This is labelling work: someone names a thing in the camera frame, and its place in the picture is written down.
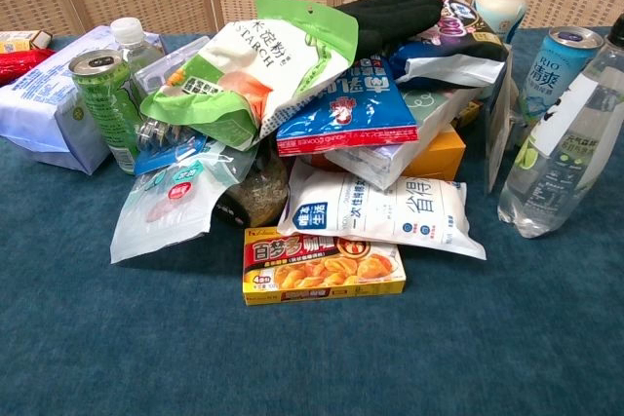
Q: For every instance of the green drink can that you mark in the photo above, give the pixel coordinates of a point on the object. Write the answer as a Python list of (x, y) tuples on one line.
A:
[(105, 104)]

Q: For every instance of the light blue RIO can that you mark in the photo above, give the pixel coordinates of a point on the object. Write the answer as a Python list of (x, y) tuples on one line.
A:
[(556, 75)]

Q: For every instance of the dark glass jar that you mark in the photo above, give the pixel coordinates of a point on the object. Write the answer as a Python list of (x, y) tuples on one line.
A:
[(256, 192)]

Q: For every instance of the blue red cookie bag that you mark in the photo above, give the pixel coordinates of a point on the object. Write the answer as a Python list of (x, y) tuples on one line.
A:
[(351, 111)]

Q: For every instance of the white disposable towel pack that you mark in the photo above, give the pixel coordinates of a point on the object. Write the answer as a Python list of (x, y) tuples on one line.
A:
[(390, 214)]

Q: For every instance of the yellow curry box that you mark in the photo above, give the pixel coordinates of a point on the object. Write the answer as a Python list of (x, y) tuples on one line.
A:
[(312, 270)]

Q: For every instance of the green white starch bag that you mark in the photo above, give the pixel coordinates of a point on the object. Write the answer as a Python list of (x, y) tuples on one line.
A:
[(253, 75)]

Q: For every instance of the orange cardboard box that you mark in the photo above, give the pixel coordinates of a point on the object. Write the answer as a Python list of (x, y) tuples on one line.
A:
[(439, 153)]

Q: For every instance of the translucent resealable pouch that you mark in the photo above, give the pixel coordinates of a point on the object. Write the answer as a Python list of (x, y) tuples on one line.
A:
[(166, 201)]

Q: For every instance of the blue battery blister pack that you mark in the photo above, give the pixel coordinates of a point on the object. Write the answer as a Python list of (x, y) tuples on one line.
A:
[(166, 140)]

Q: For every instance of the black knit glove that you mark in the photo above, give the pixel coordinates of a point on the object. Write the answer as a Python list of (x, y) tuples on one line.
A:
[(390, 16)]

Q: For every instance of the clear plastic blister pack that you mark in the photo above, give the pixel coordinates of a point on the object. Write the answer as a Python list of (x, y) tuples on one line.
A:
[(161, 72)]

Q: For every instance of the dark purple snack bag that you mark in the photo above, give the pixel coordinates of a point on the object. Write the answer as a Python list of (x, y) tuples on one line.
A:
[(458, 41)]

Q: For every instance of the small clear water bottle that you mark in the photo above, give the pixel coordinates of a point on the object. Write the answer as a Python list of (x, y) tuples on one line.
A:
[(139, 48)]

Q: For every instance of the clear sparkling water bottle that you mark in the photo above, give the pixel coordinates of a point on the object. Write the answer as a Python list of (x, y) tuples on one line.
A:
[(565, 143)]

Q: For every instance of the white milk drink bottle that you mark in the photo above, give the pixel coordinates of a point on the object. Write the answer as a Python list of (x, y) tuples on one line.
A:
[(502, 4)]

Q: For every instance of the light blue tissue pack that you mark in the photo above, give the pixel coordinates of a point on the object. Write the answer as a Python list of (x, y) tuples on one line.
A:
[(44, 104)]

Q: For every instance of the red snack packet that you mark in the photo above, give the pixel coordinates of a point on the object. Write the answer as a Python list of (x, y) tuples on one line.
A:
[(19, 63)]

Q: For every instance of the small yellow white box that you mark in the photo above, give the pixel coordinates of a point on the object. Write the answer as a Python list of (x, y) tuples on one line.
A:
[(22, 40)]

